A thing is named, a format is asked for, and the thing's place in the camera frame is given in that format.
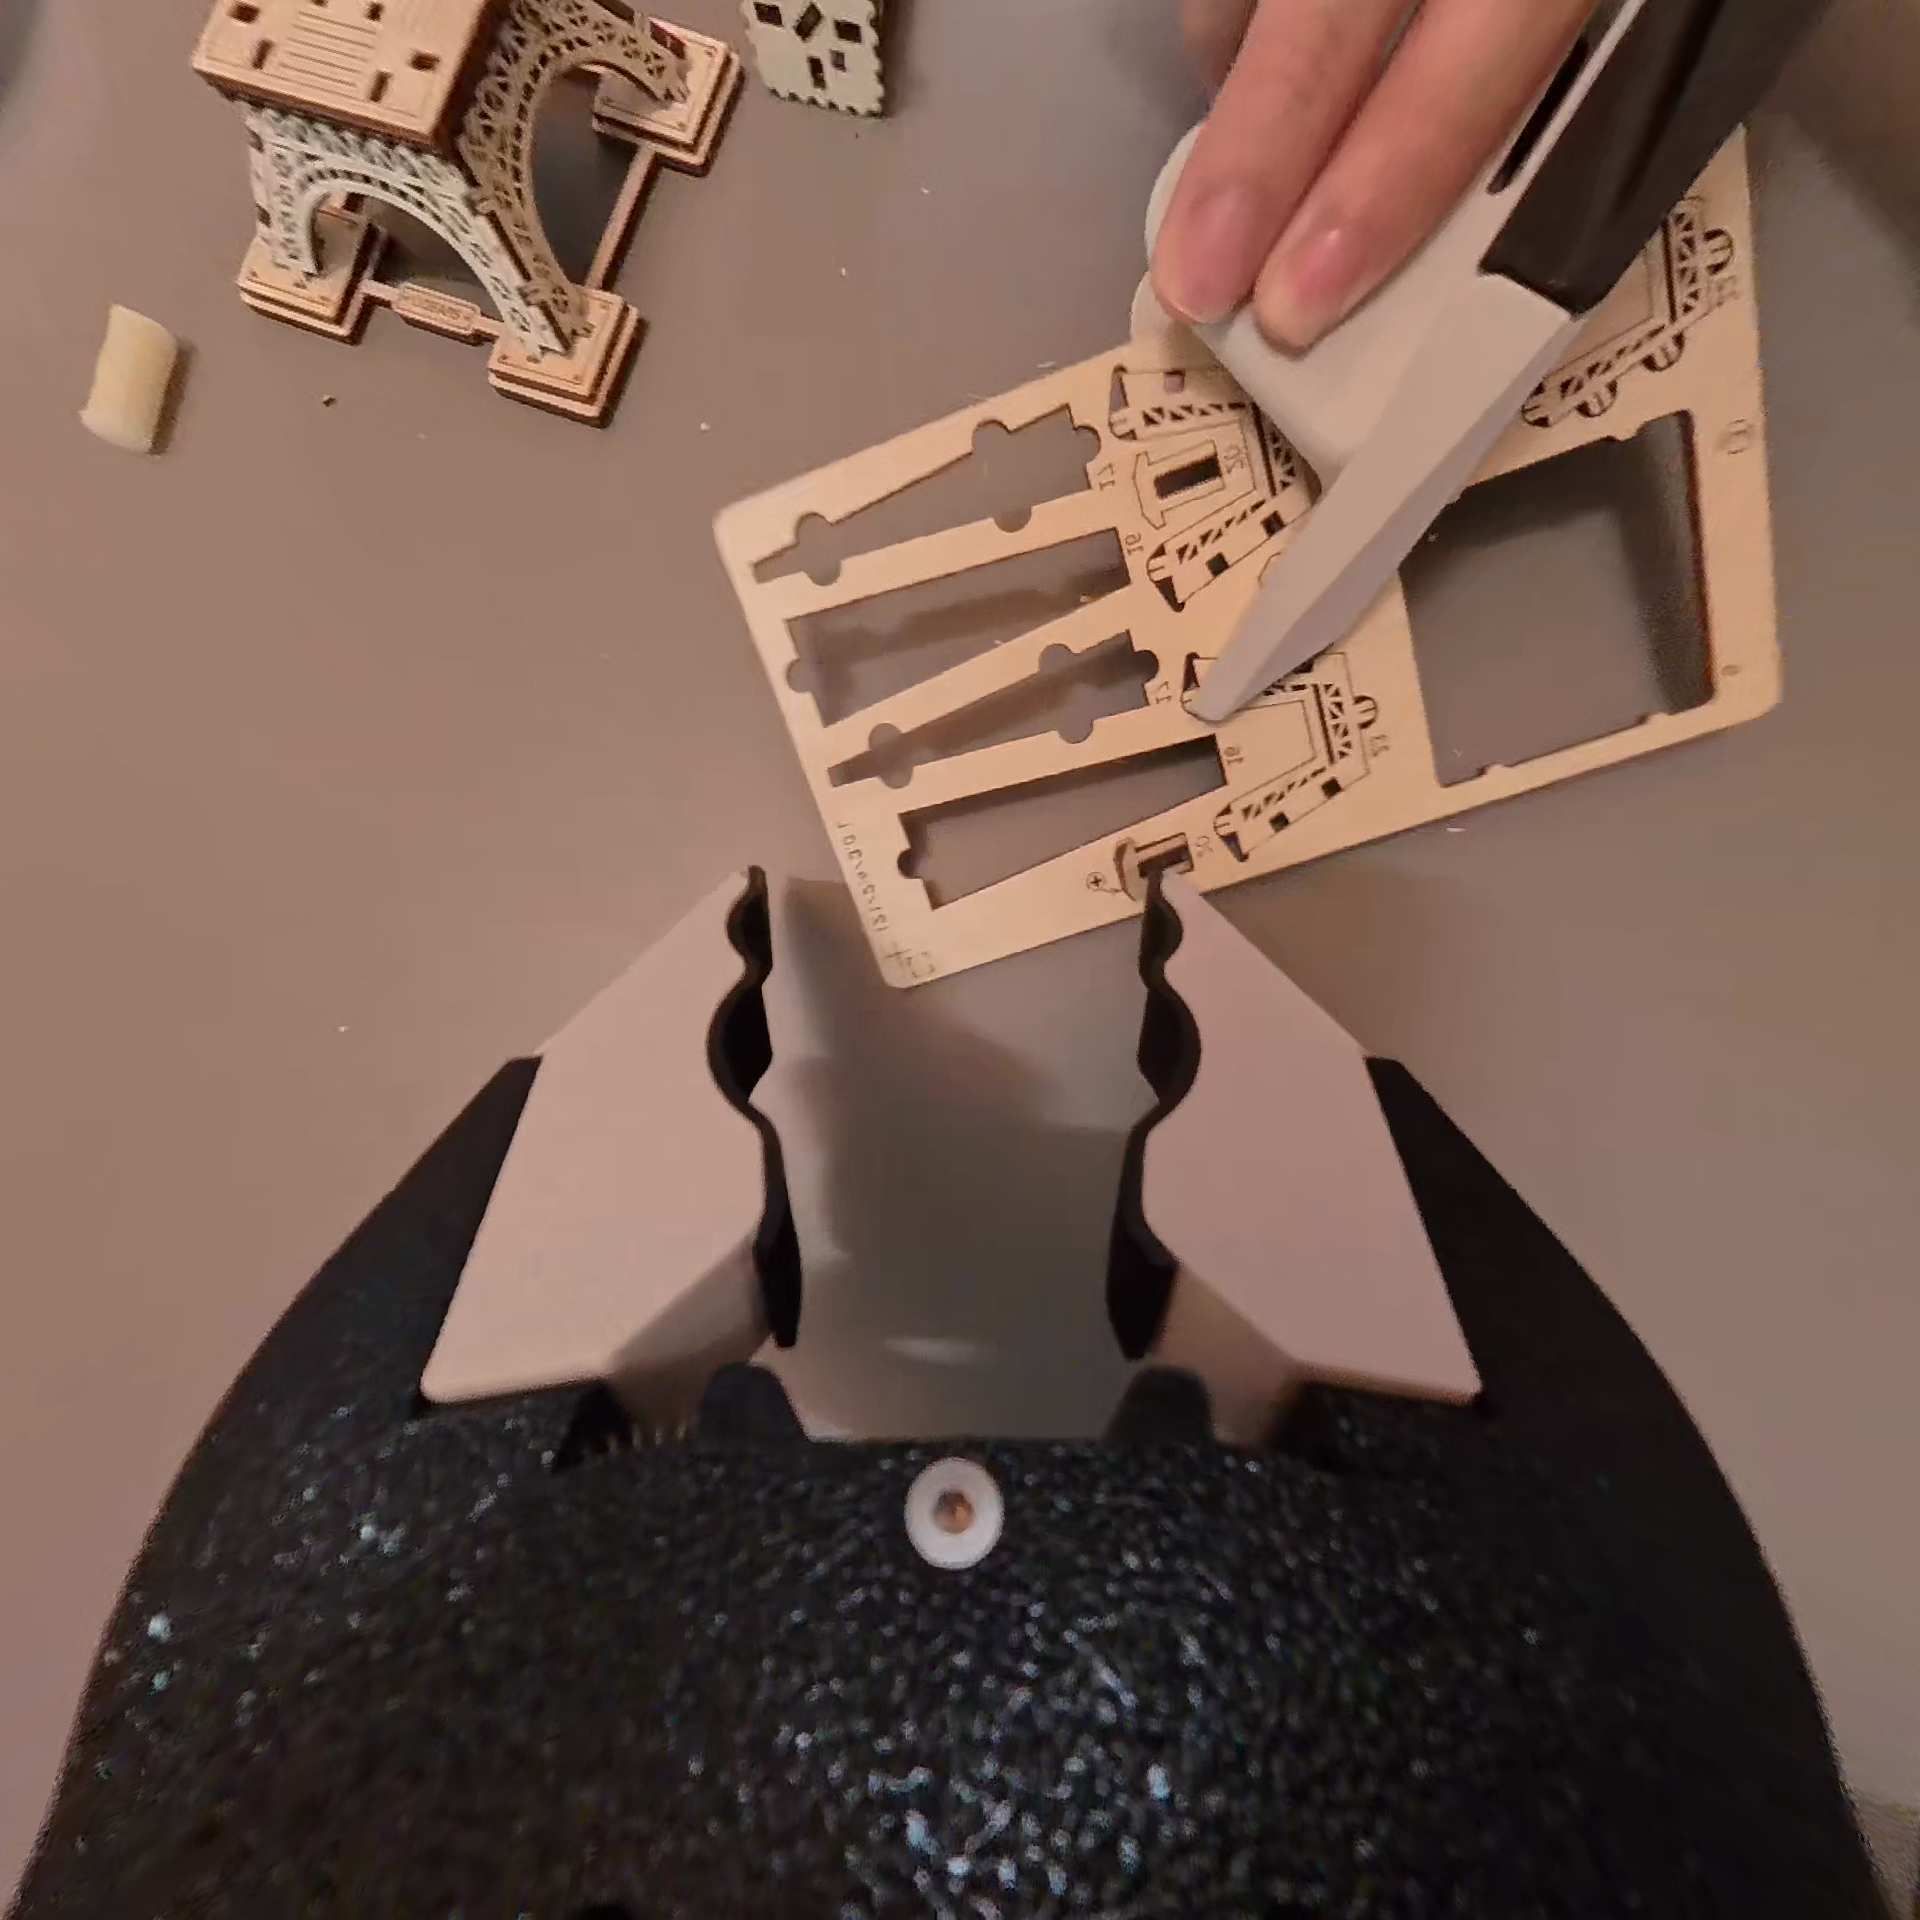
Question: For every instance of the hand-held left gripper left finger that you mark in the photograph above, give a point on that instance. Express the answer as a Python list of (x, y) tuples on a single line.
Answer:
[(600, 1201)]

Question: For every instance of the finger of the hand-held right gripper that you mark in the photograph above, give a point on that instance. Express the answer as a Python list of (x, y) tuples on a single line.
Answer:
[(1410, 451)]

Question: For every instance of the wooden tower base model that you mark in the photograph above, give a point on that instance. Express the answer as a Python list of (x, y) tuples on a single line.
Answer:
[(361, 60)]

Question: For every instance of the person's right hand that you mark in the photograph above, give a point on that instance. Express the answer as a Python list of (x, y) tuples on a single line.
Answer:
[(1350, 121)]

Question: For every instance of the small square wooden puzzle piece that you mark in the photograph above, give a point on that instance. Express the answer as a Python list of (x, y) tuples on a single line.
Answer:
[(818, 52)]

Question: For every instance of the wooden puzzle parts sheet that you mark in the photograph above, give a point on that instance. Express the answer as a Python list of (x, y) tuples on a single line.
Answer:
[(1350, 780)]

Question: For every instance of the small pale wax cylinder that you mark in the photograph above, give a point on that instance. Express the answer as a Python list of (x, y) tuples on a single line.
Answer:
[(131, 379)]

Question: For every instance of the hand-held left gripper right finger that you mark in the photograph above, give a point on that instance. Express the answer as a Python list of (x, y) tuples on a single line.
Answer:
[(1290, 1201)]

